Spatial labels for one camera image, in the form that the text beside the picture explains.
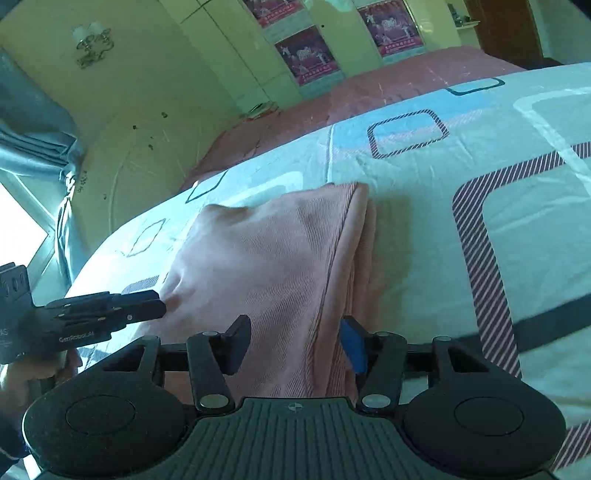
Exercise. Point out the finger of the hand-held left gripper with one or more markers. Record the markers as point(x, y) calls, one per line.
point(106, 300)
point(129, 314)

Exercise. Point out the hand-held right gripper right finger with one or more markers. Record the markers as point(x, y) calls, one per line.
point(353, 346)

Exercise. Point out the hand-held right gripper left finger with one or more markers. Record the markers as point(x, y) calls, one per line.
point(238, 344)

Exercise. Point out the pink t-shirt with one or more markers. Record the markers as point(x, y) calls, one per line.
point(268, 277)

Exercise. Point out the person's left hand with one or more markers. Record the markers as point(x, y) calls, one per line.
point(27, 371)

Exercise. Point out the window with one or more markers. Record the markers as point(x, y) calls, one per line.
point(18, 221)

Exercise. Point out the cream round headboard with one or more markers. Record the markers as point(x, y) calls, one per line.
point(138, 157)

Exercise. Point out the light blue patterned bed sheet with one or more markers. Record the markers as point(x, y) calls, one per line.
point(415, 207)

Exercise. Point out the blue curtain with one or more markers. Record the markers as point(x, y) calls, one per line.
point(27, 134)

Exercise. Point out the pink checked bedspread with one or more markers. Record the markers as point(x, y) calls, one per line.
point(369, 87)

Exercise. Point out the pale green wardrobe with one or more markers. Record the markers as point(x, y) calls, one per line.
point(221, 50)

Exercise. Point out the brown wooden door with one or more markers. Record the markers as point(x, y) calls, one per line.
point(508, 27)

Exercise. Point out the wall lamp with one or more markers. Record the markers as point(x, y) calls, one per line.
point(94, 44)

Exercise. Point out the wall poster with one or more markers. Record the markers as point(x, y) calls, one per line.
point(272, 11)
point(304, 55)
point(390, 27)

